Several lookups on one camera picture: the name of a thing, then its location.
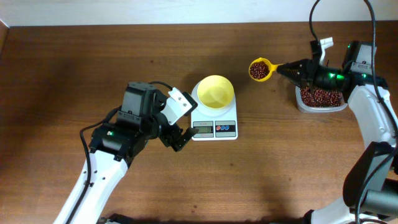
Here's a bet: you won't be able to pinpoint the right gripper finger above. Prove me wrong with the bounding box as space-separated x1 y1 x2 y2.
277 59 308 74
279 70 307 88

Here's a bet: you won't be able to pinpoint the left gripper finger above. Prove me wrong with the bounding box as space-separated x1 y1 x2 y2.
182 91 198 115
172 128 199 152

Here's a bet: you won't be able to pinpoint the yellow plastic measuring scoop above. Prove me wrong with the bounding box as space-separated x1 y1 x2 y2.
249 58 281 82

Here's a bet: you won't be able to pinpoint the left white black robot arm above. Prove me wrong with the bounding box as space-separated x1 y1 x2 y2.
55 82 198 223

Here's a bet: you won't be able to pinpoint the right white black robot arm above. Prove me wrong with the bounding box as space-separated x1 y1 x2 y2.
276 40 397 223

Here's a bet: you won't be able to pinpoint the pale yellow plastic bowl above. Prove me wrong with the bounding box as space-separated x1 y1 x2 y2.
197 75 234 109

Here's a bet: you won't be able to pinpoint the white digital kitchen scale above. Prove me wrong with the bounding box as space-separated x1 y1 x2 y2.
190 82 238 141

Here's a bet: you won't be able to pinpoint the red adzuki beans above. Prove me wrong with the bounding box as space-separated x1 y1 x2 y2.
300 87 343 108

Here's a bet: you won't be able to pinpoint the clear plastic food container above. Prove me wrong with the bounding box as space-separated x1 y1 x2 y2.
295 86 348 113

